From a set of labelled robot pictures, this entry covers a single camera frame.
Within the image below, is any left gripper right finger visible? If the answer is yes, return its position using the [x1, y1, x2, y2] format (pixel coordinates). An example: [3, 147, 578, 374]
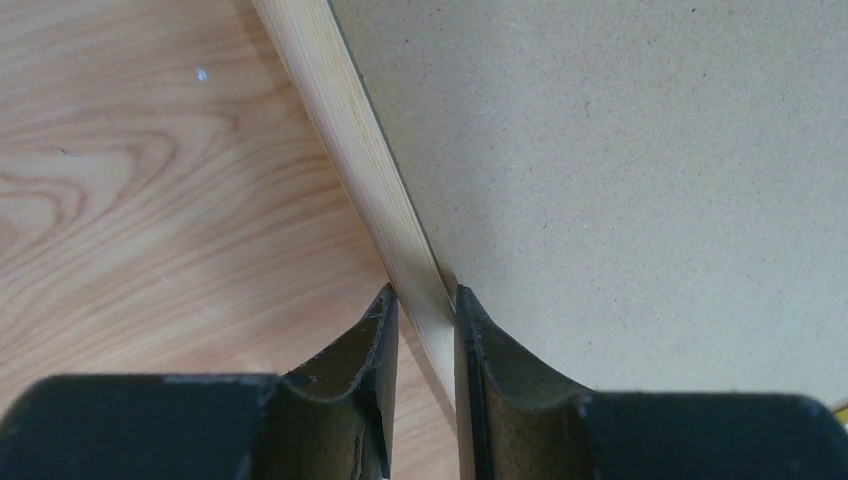
[455, 286, 847, 479]

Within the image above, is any brown cardboard backing board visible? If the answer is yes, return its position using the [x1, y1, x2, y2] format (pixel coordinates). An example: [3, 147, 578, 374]
[334, 1, 847, 404]

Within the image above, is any yellow wooden picture frame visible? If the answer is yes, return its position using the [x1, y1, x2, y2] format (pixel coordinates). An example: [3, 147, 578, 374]
[255, 1, 457, 409]

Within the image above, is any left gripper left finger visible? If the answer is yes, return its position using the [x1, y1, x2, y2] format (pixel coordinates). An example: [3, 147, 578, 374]
[1, 286, 398, 479]

